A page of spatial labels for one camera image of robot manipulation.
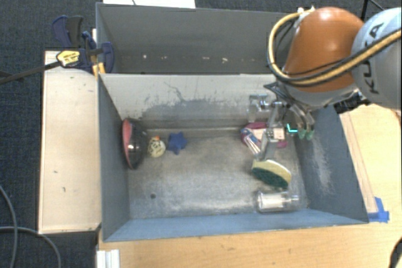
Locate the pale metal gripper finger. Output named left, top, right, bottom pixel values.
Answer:
left=260, top=130, right=285, bottom=164
left=244, top=134, right=262, bottom=157

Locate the green and yellow sponge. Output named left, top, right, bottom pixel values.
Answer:
left=251, top=159, right=293, bottom=190

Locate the grey metal bin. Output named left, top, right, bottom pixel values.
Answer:
left=95, top=2, right=371, bottom=243

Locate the blue star toy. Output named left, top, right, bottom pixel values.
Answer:
left=166, top=131, right=188, bottom=155

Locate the white printed small ball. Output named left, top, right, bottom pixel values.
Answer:
left=147, top=136, right=166, bottom=159

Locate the red and black round dome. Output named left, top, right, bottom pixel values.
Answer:
left=121, top=118, right=149, bottom=171

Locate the pale wood flat board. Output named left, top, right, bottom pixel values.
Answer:
left=37, top=51, right=103, bottom=235

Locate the black cylinder on white bracket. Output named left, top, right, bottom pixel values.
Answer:
left=333, top=96, right=370, bottom=114

